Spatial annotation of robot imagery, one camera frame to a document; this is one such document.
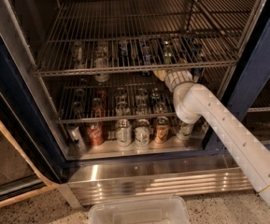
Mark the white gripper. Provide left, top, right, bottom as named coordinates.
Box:
left=153, top=70, right=192, bottom=92

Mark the green soda can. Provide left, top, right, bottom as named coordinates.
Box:
left=162, top=40, right=173, bottom=64

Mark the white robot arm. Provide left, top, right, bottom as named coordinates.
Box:
left=154, top=70, right=270, bottom=207

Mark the blue striped can right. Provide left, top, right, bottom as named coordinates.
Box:
left=191, top=43, right=205, bottom=84

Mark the dark blue can middle shelf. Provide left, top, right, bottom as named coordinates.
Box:
left=118, top=40, right=129, bottom=58

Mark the orange brown can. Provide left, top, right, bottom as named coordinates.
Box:
left=154, top=117, right=169, bottom=144

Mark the white red can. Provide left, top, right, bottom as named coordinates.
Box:
left=134, top=119, right=150, bottom=147

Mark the white green tilted can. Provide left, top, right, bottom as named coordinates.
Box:
left=177, top=120, right=193, bottom=140

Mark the white can middle shelf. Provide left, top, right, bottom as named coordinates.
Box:
left=94, top=41, right=109, bottom=83

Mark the stainless steel commercial fridge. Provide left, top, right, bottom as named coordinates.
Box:
left=0, top=0, right=270, bottom=207

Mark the red cola can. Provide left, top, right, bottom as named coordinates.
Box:
left=86, top=122, right=104, bottom=146

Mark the silver can middle left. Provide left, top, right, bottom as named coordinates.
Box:
left=72, top=41, right=83, bottom=65

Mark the silver blue can bottom shelf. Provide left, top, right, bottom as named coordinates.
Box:
left=65, top=123, right=85, bottom=149

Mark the glass fridge door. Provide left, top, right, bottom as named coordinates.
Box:
left=0, top=96, right=59, bottom=208

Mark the clear plastic bin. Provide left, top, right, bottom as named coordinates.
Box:
left=89, top=196, right=191, bottom=224

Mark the middle wire fridge shelf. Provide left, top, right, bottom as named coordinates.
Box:
left=44, top=66, right=229, bottom=124

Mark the wire fridge shelf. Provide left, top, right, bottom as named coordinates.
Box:
left=44, top=66, right=229, bottom=124
left=35, top=0, right=255, bottom=77

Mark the upper wire fridge shelf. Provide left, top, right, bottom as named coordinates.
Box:
left=35, top=0, right=255, bottom=77

